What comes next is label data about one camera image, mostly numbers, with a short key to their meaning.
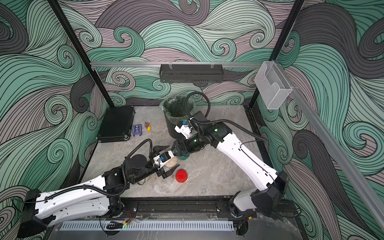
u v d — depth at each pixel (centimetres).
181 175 83
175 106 98
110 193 48
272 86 77
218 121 50
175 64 94
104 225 70
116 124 104
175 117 82
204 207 74
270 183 39
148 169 50
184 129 62
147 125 107
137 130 104
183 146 57
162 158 54
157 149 62
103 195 47
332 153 52
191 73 96
